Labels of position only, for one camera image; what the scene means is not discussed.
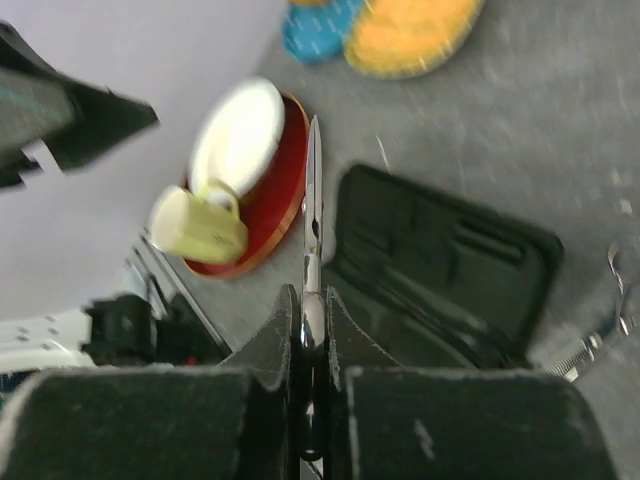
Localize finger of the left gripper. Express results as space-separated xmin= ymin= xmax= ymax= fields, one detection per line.
xmin=1 ymin=21 xmax=158 ymax=188

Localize blue dotted plate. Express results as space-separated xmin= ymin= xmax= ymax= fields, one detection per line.
xmin=281 ymin=0 xmax=368 ymax=64

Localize red round tray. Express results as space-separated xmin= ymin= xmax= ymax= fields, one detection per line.
xmin=184 ymin=92 xmax=310 ymax=280

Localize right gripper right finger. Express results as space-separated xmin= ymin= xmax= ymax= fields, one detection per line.
xmin=324 ymin=288 xmax=617 ymax=479

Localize yellow-green cup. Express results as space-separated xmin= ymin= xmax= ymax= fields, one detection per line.
xmin=148 ymin=179 xmax=249 ymax=264

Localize white paper plate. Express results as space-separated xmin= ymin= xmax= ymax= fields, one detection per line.
xmin=188 ymin=76 xmax=285 ymax=200

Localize black zip tool case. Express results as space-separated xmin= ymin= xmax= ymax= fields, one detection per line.
xmin=323 ymin=164 xmax=564 ymax=369

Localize woven bamboo basket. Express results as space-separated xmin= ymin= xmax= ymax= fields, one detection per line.
xmin=344 ymin=0 xmax=485 ymax=80

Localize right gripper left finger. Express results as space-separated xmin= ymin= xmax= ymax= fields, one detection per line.
xmin=1 ymin=285 xmax=299 ymax=479

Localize silver scissors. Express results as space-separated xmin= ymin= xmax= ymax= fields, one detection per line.
xmin=542 ymin=234 xmax=639 ymax=382
xmin=299 ymin=117 xmax=328 ymax=461

